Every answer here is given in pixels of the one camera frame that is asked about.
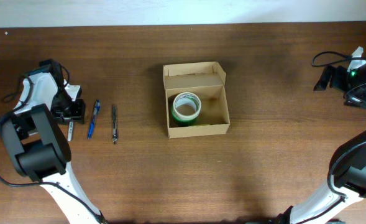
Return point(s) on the black and white marker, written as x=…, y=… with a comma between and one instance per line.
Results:
x=70, y=131

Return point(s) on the green tape roll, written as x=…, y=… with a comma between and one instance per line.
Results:
x=185, y=111

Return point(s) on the open cardboard box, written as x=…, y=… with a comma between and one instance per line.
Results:
x=207, y=81

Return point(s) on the cream masking tape roll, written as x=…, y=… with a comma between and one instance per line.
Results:
x=187, y=99

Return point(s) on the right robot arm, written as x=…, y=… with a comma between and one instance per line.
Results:
x=346, y=178

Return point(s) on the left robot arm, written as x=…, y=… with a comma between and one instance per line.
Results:
x=37, y=147

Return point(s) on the blue pen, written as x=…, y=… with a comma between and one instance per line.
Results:
x=92, y=124

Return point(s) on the black pen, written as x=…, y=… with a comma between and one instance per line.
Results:
x=114, y=125

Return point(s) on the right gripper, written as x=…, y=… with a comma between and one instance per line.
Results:
x=338, y=82

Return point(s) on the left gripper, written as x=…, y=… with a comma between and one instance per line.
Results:
x=69, y=112

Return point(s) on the yellow and black glue stick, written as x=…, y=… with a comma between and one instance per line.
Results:
x=203, y=125

